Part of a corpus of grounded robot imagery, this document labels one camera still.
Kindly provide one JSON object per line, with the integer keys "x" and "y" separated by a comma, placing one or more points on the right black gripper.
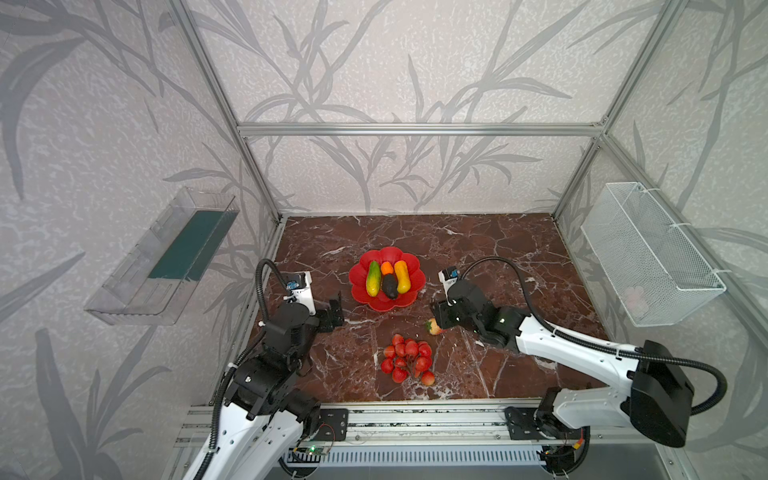
{"x": 444, "y": 315}

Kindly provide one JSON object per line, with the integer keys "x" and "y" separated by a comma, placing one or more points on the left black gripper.
{"x": 327, "y": 318}

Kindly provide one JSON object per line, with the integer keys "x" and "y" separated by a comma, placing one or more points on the yellow orange fake squash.
{"x": 402, "y": 277}

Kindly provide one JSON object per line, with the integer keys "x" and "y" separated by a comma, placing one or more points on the red fake grape bunch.
{"x": 407, "y": 358}

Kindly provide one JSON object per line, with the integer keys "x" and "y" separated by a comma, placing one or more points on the dark fake avocado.
{"x": 389, "y": 286}

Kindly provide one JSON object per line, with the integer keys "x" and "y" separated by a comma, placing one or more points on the green yellow fake mango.
{"x": 373, "y": 279}

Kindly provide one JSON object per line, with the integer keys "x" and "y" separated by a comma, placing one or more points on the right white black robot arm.
{"x": 644, "y": 388}

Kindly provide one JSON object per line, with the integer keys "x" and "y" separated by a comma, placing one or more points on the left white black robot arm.
{"x": 258, "y": 412}

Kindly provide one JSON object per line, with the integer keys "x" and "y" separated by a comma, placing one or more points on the red flower-shaped fruit bowl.
{"x": 358, "y": 274}

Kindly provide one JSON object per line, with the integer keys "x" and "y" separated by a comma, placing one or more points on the small green circuit board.
{"x": 311, "y": 453}

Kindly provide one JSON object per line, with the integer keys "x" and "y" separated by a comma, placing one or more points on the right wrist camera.
{"x": 448, "y": 277}

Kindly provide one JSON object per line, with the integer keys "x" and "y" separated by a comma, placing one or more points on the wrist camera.
{"x": 448, "y": 277}
{"x": 299, "y": 290}

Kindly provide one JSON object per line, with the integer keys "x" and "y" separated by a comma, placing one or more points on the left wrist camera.
{"x": 299, "y": 290}

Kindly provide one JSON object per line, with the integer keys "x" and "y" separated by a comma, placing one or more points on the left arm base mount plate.
{"x": 329, "y": 425}

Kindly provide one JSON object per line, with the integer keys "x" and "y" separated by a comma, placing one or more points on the aluminium front rail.
{"x": 409, "y": 423}

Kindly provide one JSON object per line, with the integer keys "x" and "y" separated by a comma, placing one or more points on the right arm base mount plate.
{"x": 535, "y": 424}

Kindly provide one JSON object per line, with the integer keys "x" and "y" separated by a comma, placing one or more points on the clear plastic wall bin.
{"x": 153, "y": 284}

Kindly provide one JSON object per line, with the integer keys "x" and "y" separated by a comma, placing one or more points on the white wire mesh basket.
{"x": 658, "y": 274}

